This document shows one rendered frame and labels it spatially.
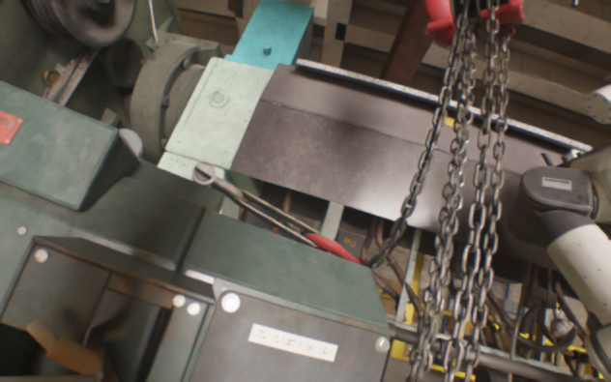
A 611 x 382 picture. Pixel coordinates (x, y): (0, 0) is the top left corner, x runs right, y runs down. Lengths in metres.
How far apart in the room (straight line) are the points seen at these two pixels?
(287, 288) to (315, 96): 0.80
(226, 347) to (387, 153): 0.78
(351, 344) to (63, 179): 0.33
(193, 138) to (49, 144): 0.74
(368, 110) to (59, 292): 0.95
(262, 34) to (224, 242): 1.05
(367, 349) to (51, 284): 0.30
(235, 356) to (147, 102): 0.89
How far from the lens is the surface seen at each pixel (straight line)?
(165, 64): 1.08
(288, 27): 1.29
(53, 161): 0.33
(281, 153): 0.90
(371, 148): 0.94
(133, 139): 0.54
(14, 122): 0.36
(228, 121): 1.03
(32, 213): 0.33
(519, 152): 1.21
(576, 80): 1.80
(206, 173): 0.40
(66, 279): 0.23
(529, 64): 1.69
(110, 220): 0.32
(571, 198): 0.66
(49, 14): 0.90
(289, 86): 1.05
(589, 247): 0.63
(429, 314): 0.40
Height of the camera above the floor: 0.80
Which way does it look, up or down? 15 degrees up
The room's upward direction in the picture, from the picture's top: 19 degrees clockwise
